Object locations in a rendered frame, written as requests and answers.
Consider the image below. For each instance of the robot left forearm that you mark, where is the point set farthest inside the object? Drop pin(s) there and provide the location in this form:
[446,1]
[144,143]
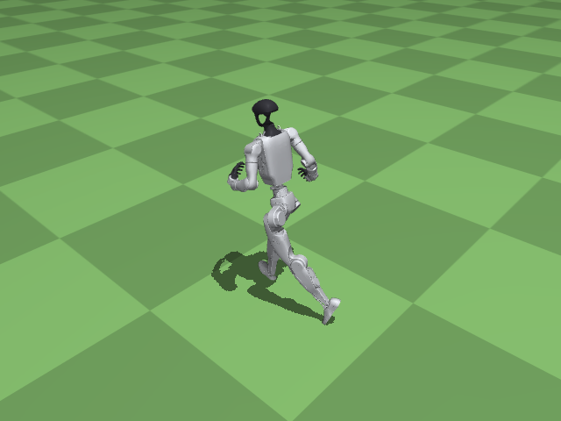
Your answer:
[239,185]

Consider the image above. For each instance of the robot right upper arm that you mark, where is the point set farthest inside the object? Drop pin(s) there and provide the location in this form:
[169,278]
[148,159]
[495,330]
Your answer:
[296,142]

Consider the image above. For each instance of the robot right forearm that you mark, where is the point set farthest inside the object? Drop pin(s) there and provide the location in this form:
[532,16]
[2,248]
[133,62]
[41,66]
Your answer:
[312,172]

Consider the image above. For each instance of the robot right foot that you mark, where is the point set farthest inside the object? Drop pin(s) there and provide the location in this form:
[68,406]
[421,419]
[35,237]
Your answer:
[263,266]

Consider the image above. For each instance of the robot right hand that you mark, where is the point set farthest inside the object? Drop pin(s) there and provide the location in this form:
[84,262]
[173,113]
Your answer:
[303,170]

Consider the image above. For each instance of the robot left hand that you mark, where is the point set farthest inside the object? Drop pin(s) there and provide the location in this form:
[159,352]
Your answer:
[234,173]

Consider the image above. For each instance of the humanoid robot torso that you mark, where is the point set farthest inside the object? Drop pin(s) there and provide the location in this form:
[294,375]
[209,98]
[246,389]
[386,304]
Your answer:
[275,167]

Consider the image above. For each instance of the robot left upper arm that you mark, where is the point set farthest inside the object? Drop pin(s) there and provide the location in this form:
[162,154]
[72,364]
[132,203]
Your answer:
[252,152]

